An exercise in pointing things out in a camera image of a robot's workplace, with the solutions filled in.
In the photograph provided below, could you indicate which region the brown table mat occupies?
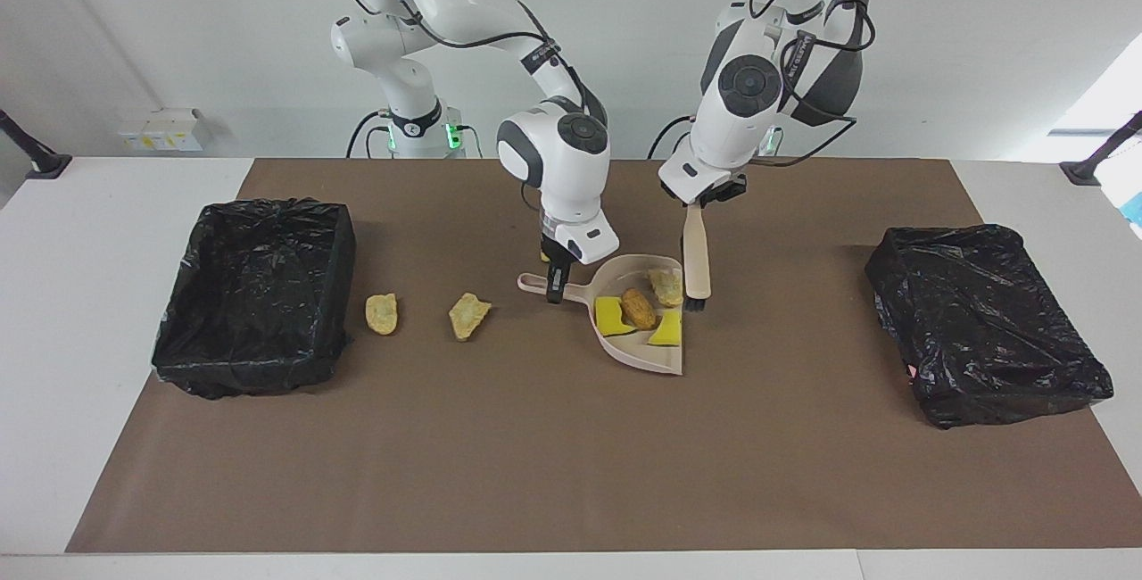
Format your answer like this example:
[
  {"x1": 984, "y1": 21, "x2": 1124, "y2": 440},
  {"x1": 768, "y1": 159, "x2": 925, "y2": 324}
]
[{"x1": 65, "y1": 158, "x2": 1142, "y2": 554}]

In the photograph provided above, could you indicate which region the large notched yellow sponge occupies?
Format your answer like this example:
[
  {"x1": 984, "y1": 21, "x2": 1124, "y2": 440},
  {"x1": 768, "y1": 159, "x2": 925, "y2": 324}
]
[{"x1": 595, "y1": 296, "x2": 630, "y2": 337}]

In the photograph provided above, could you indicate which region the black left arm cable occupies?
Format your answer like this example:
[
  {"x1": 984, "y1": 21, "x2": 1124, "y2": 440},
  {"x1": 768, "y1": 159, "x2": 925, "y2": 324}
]
[{"x1": 749, "y1": 0, "x2": 875, "y2": 166}]

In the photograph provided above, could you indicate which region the black base cable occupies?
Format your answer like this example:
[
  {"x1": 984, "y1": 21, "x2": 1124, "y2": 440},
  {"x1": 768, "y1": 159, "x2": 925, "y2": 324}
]
[
  {"x1": 345, "y1": 110, "x2": 393, "y2": 159},
  {"x1": 647, "y1": 114, "x2": 701, "y2": 160}
]

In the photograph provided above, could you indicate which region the small yellow sponge wedge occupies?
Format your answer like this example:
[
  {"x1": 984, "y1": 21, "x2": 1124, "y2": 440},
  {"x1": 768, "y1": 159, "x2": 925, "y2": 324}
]
[{"x1": 647, "y1": 308, "x2": 683, "y2": 347}]

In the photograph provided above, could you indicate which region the beige plastic dustpan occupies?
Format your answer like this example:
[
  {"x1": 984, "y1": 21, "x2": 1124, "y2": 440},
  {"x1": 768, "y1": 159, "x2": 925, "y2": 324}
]
[{"x1": 517, "y1": 254, "x2": 686, "y2": 377}]

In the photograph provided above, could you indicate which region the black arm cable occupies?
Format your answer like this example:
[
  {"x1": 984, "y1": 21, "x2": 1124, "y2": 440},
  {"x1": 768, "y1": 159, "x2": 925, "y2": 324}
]
[
  {"x1": 749, "y1": 0, "x2": 875, "y2": 166},
  {"x1": 339, "y1": 0, "x2": 608, "y2": 130}
]

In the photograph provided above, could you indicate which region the white wall socket box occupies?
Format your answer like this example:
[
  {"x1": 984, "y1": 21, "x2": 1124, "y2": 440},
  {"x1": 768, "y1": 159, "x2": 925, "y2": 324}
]
[{"x1": 119, "y1": 107, "x2": 204, "y2": 153}]

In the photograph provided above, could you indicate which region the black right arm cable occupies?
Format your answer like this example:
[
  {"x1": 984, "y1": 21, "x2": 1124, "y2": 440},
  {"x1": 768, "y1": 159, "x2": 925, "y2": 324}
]
[{"x1": 339, "y1": 0, "x2": 608, "y2": 130}]

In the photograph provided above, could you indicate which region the beige brush with black bristles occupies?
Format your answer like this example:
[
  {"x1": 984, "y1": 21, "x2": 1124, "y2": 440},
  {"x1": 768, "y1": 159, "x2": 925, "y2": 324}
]
[{"x1": 682, "y1": 203, "x2": 713, "y2": 311}]

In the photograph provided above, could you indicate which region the beige bread slab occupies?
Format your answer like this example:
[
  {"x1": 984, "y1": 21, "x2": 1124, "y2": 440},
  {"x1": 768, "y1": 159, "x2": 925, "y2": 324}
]
[{"x1": 448, "y1": 292, "x2": 493, "y2": 343}]

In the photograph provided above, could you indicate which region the brown fried croquette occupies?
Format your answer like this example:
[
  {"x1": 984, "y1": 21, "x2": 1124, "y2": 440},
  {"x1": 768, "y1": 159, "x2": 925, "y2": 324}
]
[{"x1": 622, "y1": 288, "x2": 658, "y2": 331}]

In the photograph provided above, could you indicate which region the open bin with black bag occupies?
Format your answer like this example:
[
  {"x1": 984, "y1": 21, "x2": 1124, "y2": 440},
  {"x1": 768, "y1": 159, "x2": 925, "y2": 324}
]
[{"x1": 150, "y1": 197, "x2": 358, "y2": 401}]

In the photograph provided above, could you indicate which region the rounded beige bread piece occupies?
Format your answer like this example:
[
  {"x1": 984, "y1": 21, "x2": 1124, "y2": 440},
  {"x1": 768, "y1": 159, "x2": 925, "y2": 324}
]
[{"x1": 364, "y1": 293, "x2": 399, "y2": 336}]

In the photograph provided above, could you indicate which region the crusty beige bread piece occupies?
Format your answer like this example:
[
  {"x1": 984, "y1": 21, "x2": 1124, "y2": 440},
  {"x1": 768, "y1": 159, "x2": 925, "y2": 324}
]
[{"x1": 647, "y1": 268, "x2": 683, "y2": 309}]

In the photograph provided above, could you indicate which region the black bag wrapped bin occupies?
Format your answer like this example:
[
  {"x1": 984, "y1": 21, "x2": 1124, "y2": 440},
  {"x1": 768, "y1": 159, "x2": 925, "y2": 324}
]
[{"x1": 864, "y1": 223, "x2": 1115, "y2": 430}]

